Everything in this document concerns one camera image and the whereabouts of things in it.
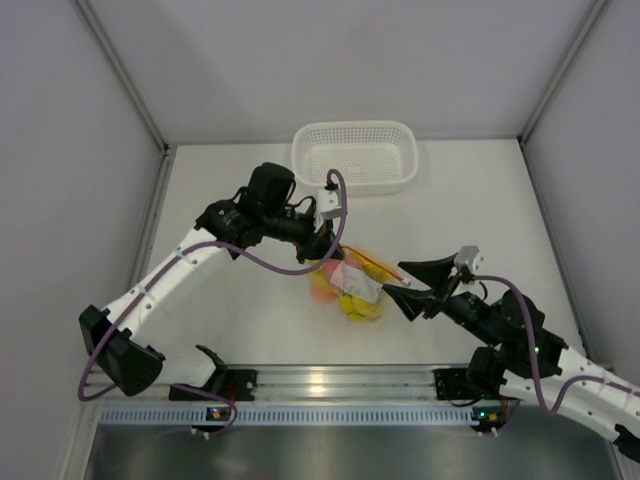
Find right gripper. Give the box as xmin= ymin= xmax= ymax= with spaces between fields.
xmin=383 ymin=253 xmax=503 ymax=347

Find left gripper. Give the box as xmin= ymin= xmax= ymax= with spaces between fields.
xmin=262 ymin=206 xmax=344 ymax=265

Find clear zip top bag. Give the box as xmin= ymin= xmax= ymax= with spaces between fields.
xmin=305 ymin=243 xmax=414 ymax=326

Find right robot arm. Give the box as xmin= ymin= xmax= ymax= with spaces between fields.
xmin=382 ymin=246 xmax=639 ymax=461

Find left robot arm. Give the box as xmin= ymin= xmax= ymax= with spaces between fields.
xmin=77 ymin=162 xmax=348 ymax=402

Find pink fake peach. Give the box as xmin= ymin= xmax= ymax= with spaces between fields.
xmin=322 ymin=259 xmax=344 ymax=288

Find orange fake fruit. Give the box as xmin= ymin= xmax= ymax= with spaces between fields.
xmin=310 ymin=282 xmax=339 ymax=305

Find yellow fake bananas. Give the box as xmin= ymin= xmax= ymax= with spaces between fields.
xmin=309 ymin=252 xmax=394 ymax=325

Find white perforated plastic basket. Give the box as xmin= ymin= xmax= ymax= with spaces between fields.
xmin=291 ymin=120 xmax=419 ymax=196

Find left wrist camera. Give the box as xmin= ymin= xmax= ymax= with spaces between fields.
xmin=315 ymin=188 xmax=346 ymax=221

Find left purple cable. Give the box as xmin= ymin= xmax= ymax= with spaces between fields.
xmin=79 ymin=169 xmax=349 ymax=441

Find purple cable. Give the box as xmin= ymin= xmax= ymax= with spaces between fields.
xmin=79 ymin=169 xmax=349 ymax=441
xmin=472 ymin=274 xmax=640 ymax=436

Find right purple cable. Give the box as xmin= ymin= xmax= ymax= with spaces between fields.
xmin=472 ymin=274 xmax=640 ymax=436

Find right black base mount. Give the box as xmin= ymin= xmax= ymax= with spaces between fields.
xmin=433 ymin=367 xmax=485 ymax=406

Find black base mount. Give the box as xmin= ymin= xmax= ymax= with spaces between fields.
xmin=169 ymin=368 xmax=258 ymax=402
xmin=433 ymin=367 xmax=485 ymax=406

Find aluminium mounting rail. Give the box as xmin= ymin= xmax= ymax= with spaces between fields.
xmin=76 ymin=361 xmax=466 ymax=404

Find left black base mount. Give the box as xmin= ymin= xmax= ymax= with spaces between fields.
xmin=169 ymin=368 xmax=258 ymax=402

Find left aluminium frame post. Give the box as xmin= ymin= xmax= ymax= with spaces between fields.
xmin=74 ymin=0 xmax=171 ymax=154

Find aluminium frame post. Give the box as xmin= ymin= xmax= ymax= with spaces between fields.
xmin=518 ymin=0 xmax=613 ymax=149
xmin=74 ymin=0 xmax=171 ymax=154

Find white slotted cable duct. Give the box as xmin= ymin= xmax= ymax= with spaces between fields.
xmin=99 ymin=405 xmax=501 ymax=427

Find right aluminium frame post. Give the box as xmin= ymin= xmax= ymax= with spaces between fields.
xmin=518 ymin=0 xmax=613 ymax=149

